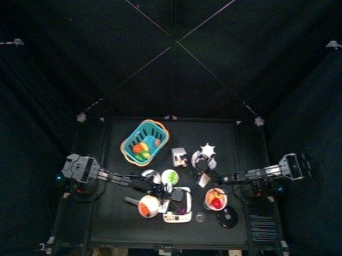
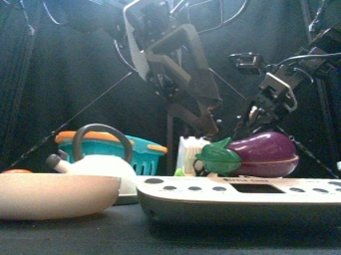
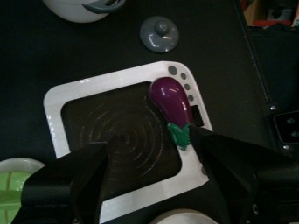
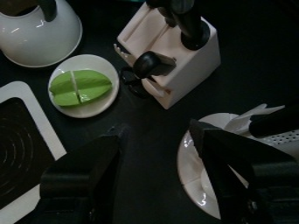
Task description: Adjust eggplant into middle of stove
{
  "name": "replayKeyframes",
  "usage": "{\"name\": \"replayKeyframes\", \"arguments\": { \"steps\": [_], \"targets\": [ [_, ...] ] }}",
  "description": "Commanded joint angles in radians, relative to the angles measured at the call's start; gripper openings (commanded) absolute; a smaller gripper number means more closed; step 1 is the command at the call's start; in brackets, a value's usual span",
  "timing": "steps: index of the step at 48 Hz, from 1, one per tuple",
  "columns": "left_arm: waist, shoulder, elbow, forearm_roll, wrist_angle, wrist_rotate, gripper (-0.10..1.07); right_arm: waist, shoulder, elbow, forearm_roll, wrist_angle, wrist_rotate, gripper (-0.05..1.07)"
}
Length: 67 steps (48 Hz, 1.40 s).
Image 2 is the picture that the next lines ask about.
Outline purple toy eggplant green stem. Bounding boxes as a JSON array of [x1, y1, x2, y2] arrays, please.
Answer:
[[194, 130, 300, 178]]

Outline white ridged toy block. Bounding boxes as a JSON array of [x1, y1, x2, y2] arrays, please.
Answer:
[[175, 135, 211, 176]]

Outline teal toy basket orange rim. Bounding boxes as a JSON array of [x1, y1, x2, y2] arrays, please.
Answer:
[[54, 130, 169, 176]]

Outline white kitchen scale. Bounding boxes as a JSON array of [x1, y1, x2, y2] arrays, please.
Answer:
[[135, 174, 341, 230]]

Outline cream toy bowl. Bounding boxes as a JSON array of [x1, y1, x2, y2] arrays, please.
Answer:
[[0, 172, 123, 221]]

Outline orange toy ball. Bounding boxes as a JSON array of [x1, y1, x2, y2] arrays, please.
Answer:
[[0, 168, 33, 174]]

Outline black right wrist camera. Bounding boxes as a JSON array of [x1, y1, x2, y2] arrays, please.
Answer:
[[227, 52, 266, 76]]

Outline white toy kettle grey handle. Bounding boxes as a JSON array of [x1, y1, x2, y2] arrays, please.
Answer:
[[45, 123, 139, 196]]

